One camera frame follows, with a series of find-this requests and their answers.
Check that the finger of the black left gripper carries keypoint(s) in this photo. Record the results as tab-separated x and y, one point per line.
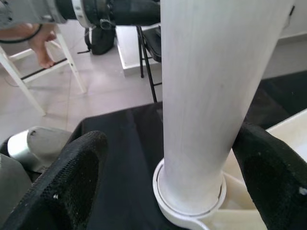
136	13

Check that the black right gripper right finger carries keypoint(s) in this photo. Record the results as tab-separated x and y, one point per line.
275	187

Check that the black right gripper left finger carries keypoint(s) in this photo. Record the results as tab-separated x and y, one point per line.
64	187

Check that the white plastic table leg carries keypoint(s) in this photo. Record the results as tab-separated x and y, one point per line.
204	83

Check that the black backpack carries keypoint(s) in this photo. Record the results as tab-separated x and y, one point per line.
103	40

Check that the black chair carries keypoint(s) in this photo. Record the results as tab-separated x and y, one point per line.
152	43

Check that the silver robot leg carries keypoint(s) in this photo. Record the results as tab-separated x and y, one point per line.
21	148

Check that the white wooden stool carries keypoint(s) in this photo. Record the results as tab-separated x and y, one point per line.
74	72

